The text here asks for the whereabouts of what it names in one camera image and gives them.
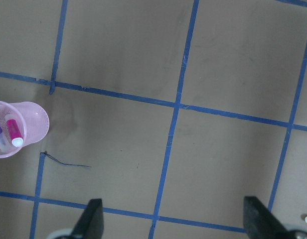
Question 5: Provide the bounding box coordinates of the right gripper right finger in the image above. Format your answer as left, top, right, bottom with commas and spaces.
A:
243, 196, 288, 239

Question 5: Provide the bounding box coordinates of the pink highlighter pen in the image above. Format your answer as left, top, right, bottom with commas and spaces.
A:
6, 119, 24, 147

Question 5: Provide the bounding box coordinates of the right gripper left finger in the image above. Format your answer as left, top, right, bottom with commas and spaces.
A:
69, 199, 104, 239

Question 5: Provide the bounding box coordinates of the pink mesh cup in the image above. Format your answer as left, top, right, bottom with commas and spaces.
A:
0, 101, 49, 158

